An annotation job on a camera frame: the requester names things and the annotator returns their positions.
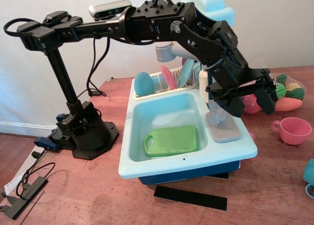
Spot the green plastic cutting board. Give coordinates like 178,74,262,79
143,125,199,157

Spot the cream dish rack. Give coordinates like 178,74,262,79
133,67,197,100

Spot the pink plate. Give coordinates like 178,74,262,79
160,65,177,90

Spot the light blue toy sink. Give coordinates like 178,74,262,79
118,89,258,185

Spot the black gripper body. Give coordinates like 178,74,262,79
202,54,277,105

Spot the teal plastic cup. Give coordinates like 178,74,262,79
303,159,314,199

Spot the white grey toy faucet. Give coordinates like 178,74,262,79
155,42,227,125

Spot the black usb hub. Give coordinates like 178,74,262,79
0,176,48,220

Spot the mesh bag of toy food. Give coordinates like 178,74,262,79
241,74,306,114

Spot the translucent blue plate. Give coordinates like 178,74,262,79
177,59,194,88

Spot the black camera cable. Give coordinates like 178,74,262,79
86,36,110,97

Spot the light blue toy shelf top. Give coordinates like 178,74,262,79
179,0,235,26

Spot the blue table clamp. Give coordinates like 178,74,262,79
33,137,59,151

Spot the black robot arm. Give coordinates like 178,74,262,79
3,0,278,159

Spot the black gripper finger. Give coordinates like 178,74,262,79
222,97,245,117
255,88,278,115

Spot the silver depth camera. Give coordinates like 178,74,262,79
88,0,132,20

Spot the teal round plate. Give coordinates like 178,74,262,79
134,72,155,97

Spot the grey faucet lever base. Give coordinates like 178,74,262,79
209,115,240,143

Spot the black velcro strip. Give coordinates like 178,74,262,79
154,186,228,211

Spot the pink plastic cup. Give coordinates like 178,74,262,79
270,117,312,145

